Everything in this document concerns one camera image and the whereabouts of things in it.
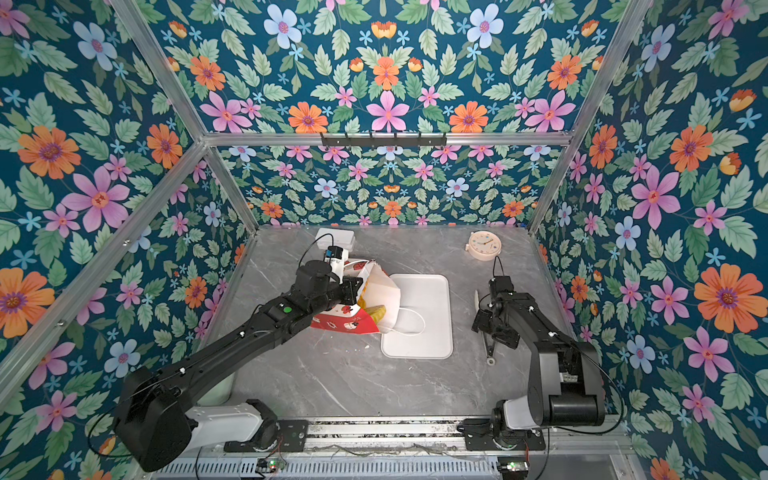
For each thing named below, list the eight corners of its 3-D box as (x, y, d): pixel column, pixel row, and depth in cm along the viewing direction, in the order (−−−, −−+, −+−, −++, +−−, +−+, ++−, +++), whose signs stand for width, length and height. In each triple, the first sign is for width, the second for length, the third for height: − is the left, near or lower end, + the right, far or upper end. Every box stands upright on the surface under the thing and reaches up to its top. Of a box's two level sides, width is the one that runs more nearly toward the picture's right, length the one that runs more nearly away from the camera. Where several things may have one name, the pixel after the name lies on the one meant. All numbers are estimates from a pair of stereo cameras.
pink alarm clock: (467, 260, 112) (469, 254, 109) (463, 236, 120) (465, 230, 117) (502, 260, 112) (504, 254, 109) (496, 236, 120) (498, 230, 117)
